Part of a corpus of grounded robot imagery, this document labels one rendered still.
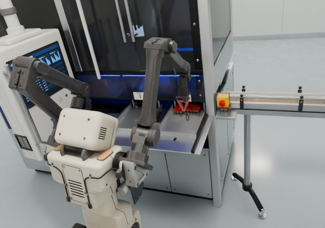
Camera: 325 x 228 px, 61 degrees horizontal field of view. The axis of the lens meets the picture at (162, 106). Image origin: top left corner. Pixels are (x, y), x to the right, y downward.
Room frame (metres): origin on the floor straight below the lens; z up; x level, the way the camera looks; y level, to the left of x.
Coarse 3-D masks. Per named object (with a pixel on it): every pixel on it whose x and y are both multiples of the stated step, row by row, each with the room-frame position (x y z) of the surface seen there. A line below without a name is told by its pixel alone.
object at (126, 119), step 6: (126, 108) 1.83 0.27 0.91; (132, 108) 1.87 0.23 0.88; (138, 108) 1.85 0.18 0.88; (156, 108) 1.81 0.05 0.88; (120, 114) 1.74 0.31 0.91; (126, 114) 1.79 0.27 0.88; (132, 114) 1.77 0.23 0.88; (138, 114) 1.76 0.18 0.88; (156, 114) 1.69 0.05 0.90; (120, 120) 1.72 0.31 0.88; (126, 120) 1.70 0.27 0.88; (132, 120) 1.69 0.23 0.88; (120, 126) 1.64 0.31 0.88; (126, 126) 1.62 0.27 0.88; (132, 126) 1.61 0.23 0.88; (126, 132) 1.55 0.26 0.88
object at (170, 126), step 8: (168, 112) 1.68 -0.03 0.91; (168, 120) 1.61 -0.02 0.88; (176, 120) 1.59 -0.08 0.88; (184, 120) 1.58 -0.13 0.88; (192, 120) 1.56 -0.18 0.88; (200, 120) 1.54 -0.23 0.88; (160, 128) 1.51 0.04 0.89; (168, 128) 1.51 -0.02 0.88; (176, 128) 1.49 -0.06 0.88; (184, 128) 1.48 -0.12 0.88; (192, 128) 1.46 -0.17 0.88; (176, 136) 1.40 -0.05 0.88; (184, 136) 1.38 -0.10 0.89; (192, 136) 1.36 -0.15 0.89
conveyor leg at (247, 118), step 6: (246, 114) 1.60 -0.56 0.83; (246, 120) 1.62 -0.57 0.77; (246, 126) 1.62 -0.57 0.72; (246, 132) 1.62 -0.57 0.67; (246, 138) 1.62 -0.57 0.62; (246, 144) 1.62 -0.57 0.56; (246, 150) 1.62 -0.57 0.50; (246, 156) 1.62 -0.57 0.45; (246, 162) 1.62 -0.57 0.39; (246, 168) 1.62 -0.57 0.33; (246, 174) 1.62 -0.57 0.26; (246, 180) 1.62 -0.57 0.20
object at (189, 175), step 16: (224, 80) 2.11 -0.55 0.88; (224, 128) 1.91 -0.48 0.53; (16, 144) 2.40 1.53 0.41; (224, 144) 1.87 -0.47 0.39; (32, 160) 2.35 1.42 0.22; (160, 160) 1.75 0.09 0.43; (176, 160) 1.70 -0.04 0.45; (192, 160) 1.64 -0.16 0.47; (208, 160) 1.59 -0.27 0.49; (224, 160) 1.84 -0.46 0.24; (160, 176) 1.77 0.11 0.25; (176, 176) 1.71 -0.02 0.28; (192, 176) 1.65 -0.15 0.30; (208, 176) 1.60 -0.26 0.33; (224, 176) 1.79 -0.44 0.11; (192, 192) 1.66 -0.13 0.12; (208, 192) 1.60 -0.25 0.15
